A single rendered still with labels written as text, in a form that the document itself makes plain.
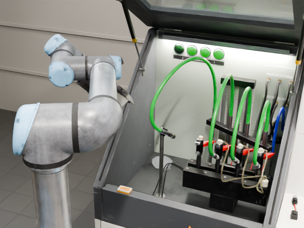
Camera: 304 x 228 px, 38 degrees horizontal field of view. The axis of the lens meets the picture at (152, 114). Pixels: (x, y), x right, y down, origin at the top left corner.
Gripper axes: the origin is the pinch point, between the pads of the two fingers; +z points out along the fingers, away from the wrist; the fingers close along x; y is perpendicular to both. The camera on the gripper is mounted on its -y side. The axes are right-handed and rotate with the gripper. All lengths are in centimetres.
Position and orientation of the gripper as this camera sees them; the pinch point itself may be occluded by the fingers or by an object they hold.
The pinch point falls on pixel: (130, 99)
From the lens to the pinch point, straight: 160.8
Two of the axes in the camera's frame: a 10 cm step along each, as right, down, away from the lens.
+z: 6.6, 5.5, 5.0
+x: 5.1, 1.6, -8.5
